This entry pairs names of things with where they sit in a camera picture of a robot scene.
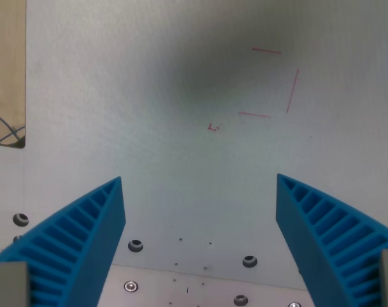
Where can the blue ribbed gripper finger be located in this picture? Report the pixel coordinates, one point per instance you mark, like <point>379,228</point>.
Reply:
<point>85,243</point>
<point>325,243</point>

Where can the silver screw head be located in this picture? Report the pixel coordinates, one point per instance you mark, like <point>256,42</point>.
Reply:
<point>294,304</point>
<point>130,286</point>

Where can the aluminium base plate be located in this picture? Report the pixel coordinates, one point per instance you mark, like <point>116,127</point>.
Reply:
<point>200,288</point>

